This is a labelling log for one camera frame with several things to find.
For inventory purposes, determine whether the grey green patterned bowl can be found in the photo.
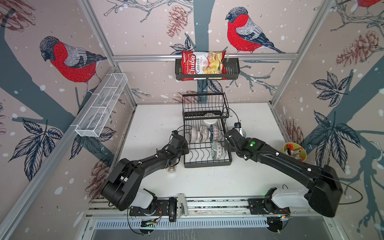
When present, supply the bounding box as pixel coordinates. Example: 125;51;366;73
211;141;224;161

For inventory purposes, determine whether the light green inside bowl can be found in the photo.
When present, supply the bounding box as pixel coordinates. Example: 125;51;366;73
238;128;247;138

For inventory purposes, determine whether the blue patterned bowl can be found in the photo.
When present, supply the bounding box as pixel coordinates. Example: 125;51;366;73
209;125;220;142

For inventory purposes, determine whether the white brown patterned bowl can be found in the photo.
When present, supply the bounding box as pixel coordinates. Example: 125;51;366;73
199;125;210;143

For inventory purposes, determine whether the white ceramic bowl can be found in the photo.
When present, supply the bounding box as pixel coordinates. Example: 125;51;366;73
203;113;218;128

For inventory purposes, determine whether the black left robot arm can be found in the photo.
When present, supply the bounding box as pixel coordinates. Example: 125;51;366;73
100;134;189;213

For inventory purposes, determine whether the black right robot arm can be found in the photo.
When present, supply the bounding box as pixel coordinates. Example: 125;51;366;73
224;129;343;218

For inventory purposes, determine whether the black two-tier dish rack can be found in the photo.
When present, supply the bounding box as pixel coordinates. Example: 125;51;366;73
182;93;232;168

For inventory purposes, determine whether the small glass spice jar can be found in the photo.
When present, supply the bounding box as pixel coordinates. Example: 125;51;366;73
167;165;177;173

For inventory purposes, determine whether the yellow cup with markers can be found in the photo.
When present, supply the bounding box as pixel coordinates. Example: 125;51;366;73
282;143;307;162

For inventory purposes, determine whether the red cassava chips bag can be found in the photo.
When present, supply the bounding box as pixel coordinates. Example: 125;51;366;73
182;51;226;75

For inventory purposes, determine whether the black wall wire basket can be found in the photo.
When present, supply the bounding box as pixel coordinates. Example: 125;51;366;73
175;58;240;81

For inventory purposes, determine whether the white wire wall shelf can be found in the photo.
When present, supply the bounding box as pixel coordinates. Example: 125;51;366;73
75;73;128;138

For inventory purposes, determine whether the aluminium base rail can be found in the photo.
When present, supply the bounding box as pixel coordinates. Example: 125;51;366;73
83;197;335;235

